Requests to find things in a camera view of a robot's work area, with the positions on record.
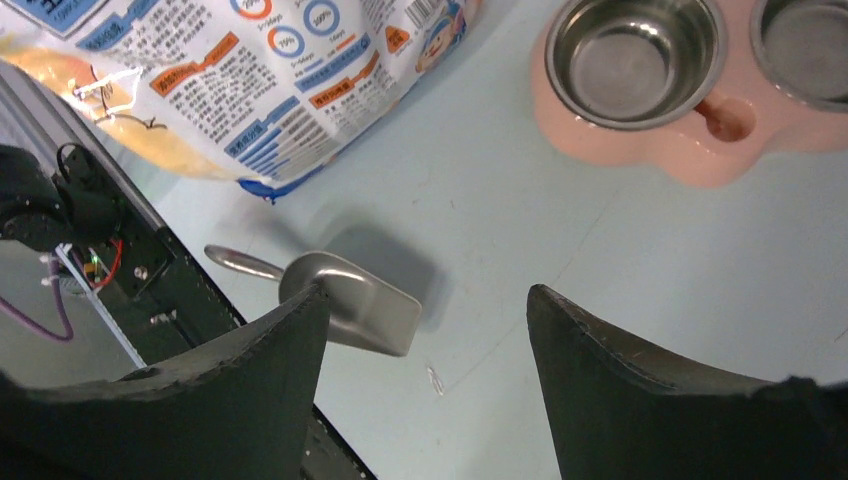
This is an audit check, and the pink double bowl stand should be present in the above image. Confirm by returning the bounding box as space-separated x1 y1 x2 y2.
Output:
531 1 847 187

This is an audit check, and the pet food bag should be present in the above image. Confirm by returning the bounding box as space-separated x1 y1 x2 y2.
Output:
1 0 481 199

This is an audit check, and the steel bowl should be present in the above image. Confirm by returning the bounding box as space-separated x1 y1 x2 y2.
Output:
543 0 728 131
749 1 847 114

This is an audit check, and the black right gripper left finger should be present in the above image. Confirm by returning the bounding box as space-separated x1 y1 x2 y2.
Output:
1 287 329 479

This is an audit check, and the metal food scoop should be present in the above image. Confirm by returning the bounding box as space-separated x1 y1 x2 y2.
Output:
204 244 422 358

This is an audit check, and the left circuit board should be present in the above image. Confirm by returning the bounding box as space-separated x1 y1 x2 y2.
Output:
39 244 147 368

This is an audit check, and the steel bowl far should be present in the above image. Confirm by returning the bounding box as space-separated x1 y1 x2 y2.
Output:
749 1 847 114

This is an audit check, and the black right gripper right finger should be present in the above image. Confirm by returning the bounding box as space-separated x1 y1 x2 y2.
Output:
526 284 847 479

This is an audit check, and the steel bowl near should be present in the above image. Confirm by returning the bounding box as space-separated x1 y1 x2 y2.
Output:
543 0 728 131

